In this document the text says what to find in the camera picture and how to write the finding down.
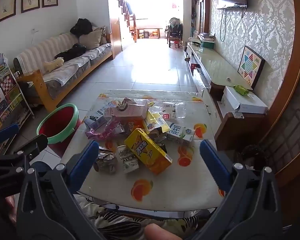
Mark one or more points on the white green milk carton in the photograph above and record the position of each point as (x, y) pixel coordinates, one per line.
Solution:
(180, 132)

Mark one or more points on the white appliance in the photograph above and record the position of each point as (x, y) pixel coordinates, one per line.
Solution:
(195, 41)

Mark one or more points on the green box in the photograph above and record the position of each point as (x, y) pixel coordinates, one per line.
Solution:
(208, 44)

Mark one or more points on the white book rack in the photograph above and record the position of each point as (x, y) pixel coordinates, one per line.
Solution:
(25, 105)

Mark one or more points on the yellow drink carton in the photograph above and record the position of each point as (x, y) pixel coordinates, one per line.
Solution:
(150, 152)

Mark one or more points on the person's right hand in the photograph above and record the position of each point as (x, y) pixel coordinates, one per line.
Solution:
(160, 232)

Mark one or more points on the wooden chair with bags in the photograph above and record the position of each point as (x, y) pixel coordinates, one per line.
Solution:
(175, 33)

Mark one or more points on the orange wrapper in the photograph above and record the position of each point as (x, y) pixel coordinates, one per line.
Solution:
(136, 125)

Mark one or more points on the white flat box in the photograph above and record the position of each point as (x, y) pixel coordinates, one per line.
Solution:
(250, 102)

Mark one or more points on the row of children's books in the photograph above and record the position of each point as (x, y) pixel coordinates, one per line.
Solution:
(2, 90)

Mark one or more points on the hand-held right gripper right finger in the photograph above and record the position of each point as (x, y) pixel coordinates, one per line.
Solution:
(215, 165)

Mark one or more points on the red bucket with green rim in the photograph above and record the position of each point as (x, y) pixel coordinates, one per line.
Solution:
(55, 127)

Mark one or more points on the low wooden bench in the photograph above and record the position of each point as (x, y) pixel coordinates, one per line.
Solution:
(150, 30)

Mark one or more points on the long television cabinet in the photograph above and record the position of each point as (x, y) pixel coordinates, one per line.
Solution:
(215, 65)

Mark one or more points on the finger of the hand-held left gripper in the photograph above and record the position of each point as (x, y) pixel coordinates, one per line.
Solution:
(5, 132)
(35, 142)

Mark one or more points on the pink foil wrapper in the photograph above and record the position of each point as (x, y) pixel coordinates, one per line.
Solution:
(102, 132)

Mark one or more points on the person's left hand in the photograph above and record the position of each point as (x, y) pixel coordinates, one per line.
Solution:
(11, 210)

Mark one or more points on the patterned pillow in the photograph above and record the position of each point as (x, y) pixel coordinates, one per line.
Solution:
(103, 35)

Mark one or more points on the black garment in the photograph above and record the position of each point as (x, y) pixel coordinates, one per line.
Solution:
(70, 52)

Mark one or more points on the pink cardboard box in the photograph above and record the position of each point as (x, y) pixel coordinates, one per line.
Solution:
(132, 110)

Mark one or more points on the cream plush toy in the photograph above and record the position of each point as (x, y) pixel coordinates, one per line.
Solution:
(53, 64)

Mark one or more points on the striped sofa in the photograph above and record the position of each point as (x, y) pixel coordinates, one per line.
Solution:
(95, 52)

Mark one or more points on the star checkers board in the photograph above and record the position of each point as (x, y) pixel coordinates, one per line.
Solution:
(250, 67)

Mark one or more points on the clear plastic bottle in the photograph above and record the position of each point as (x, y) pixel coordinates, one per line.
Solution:
(180, 110)

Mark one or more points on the green packet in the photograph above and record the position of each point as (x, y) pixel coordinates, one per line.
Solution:
(241, 90)

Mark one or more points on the dark blue cloth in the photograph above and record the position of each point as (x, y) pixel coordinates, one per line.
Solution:
(41, 167)

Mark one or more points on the yellow wrapper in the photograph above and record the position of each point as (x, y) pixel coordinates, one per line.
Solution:
(152, 122)

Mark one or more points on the crushed paper cup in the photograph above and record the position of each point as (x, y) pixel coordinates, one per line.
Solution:
(127, 160)

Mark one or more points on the crumpled silver wrapper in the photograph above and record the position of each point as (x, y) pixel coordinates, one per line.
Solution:
(105, 160)

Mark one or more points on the blue white packet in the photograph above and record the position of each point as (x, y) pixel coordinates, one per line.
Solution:
(97, 117)

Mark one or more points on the black clothing pile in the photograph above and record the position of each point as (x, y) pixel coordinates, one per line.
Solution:
(81, 27)

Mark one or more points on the beige pillow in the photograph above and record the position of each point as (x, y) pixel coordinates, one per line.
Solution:
(91, 38)

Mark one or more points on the zebra striped clothing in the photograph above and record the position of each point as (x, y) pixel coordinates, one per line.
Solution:
(120, 222)

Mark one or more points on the silver foil sheet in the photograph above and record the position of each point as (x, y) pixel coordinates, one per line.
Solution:
(202, 80)

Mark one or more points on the dark round bin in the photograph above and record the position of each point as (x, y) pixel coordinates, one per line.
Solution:
(253, 155)

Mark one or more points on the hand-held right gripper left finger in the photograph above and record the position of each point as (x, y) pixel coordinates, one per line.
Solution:
(83, 160)

